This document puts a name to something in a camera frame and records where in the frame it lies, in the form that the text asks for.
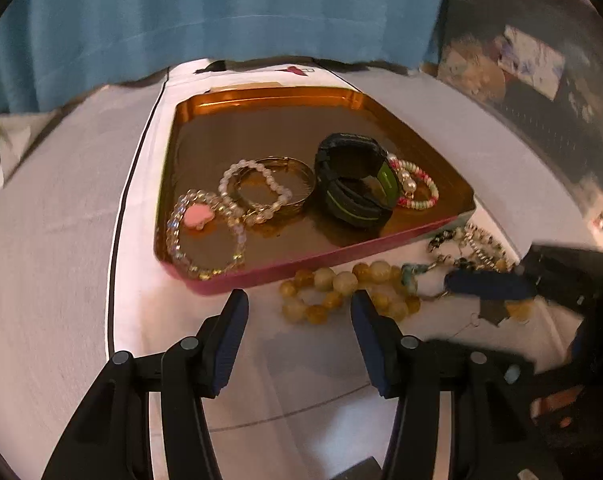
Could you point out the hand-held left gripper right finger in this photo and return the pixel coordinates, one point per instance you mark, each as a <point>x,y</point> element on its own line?
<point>374,345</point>

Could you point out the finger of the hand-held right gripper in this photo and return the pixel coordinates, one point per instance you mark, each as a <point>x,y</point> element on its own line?
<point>524,362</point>
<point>486,286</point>

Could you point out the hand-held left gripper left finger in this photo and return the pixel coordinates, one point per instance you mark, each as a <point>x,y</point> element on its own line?
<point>229,345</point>

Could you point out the black smartwatch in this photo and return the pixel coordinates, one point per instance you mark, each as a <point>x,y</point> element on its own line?
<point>351,210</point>

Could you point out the gold bangle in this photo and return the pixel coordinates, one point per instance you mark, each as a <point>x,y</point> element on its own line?
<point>306,185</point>

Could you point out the golden metal tray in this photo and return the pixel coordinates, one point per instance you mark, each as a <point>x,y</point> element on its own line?
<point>281,135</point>

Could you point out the paper label on box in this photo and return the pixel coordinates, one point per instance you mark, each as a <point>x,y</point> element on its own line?
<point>531,60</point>

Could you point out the blue curtain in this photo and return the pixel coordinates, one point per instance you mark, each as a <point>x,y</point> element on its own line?
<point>181,10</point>

